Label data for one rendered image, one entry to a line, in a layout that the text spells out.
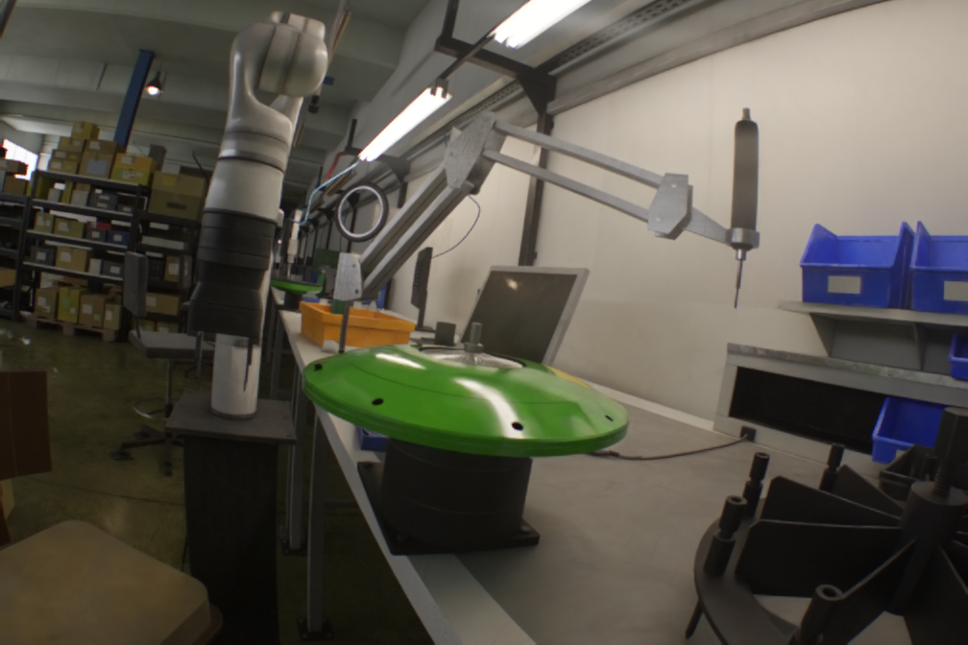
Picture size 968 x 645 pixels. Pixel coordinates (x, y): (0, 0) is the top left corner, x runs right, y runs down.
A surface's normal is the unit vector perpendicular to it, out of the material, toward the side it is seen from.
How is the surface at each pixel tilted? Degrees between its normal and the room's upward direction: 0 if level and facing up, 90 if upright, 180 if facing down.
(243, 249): 90
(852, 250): 90
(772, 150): 90
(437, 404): 24
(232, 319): 90
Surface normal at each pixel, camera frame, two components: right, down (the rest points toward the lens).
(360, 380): -0.12, -0.95
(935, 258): -0.88, -0.15
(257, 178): 0.75, -0.06
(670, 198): -0.53, -0.10
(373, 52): 0.45, 0.04
